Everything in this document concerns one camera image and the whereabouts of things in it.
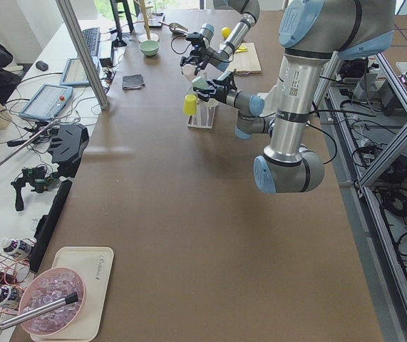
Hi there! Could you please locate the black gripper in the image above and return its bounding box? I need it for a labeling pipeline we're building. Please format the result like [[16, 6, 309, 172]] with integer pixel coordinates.
[[180, 44, 210, 76], [196, 71, 238, 105]]

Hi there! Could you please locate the pink cup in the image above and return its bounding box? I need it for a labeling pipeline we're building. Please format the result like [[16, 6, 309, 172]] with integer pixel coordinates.
[[181, 64, 198, 82]]

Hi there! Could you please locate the mint green cup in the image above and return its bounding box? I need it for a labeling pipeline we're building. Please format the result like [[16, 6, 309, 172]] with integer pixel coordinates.
[[192, 76, 210, 90]]

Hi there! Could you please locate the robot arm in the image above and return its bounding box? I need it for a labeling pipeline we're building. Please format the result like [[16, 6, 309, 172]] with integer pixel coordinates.
[[192, 1, 396, 194], [180, 0, 260, 75]]

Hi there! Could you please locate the yellow cup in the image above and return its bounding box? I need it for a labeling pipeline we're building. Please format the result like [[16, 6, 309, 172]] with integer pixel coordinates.
[[182, 94, 198, 116]]

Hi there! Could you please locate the metal scoop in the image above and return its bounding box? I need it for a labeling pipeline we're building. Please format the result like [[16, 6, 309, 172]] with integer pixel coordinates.
[[160, 21, 188, 35]]

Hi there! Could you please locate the wooden cutting board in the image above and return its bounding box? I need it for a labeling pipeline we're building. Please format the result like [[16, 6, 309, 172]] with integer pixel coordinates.
[[227, 42, 262, 74]]

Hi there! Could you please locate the yellow lemon upper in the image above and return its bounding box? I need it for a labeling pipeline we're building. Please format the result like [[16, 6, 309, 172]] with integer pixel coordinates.
[[221, 27, 232, 39]]

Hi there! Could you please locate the green bowl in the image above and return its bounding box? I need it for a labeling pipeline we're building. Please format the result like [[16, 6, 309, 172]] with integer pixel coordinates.
[[139, 40, 160, 57]]

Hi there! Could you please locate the yellow plastic knife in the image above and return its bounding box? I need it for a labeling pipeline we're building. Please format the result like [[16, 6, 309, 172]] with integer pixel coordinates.
[[235, 44, 248, 53]]

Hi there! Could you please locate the wooden mug tree stand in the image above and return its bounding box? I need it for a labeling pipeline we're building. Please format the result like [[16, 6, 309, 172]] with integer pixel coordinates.
[[134, 0, 160, 43]]

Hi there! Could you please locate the grey cloth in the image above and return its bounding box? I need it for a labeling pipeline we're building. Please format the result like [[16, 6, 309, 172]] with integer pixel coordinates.
[[122, 74, 145, 90]]

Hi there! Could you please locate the black keyboard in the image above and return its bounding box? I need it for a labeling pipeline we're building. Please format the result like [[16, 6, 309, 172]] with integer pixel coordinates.
[[81, 27, 100, 56]]

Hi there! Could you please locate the blue teach pendant far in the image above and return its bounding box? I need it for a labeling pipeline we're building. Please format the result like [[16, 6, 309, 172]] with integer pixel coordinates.
[[60, 58, 90, 88]]

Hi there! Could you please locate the blue teach pendant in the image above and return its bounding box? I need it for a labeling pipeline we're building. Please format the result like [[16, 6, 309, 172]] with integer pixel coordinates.
[[60, 58, 90, 88], [18, 84, 73, 121]]

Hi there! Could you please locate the blue teach pendant near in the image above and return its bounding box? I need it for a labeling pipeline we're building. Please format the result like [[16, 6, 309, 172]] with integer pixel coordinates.
[[18, 84, 73, 121]]

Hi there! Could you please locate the black plastic stand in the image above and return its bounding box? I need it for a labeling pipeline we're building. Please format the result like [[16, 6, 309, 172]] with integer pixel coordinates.
[[47, 123, 89, 177]]

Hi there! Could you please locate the black computer mouse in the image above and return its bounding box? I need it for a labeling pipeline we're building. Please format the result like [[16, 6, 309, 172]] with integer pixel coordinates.
[[35, 61, 48, 71]]

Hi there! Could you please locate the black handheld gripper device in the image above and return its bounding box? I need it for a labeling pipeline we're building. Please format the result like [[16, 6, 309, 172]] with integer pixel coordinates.
[[11, 165, 61, 212]]

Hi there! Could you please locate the cream plastic tray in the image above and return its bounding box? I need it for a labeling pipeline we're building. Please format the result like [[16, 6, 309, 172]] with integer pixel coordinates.
[[28, 246, 115, 339]]

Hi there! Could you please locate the metal rod tool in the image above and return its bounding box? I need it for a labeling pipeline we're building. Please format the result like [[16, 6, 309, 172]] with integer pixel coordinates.
[[0, 291, 79, 335]]

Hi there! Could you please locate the pink bowl of ice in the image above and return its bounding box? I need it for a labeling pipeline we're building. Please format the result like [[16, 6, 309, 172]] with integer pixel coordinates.
[[18, 267, 87, 336]]

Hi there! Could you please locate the white wire cup holder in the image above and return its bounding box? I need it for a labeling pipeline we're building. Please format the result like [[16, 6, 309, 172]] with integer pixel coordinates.
[[187, 99, 218, 129]]

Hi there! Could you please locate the aluminium frame post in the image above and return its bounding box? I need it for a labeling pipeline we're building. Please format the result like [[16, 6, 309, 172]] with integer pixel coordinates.
[[56, 0, 109, 110]]

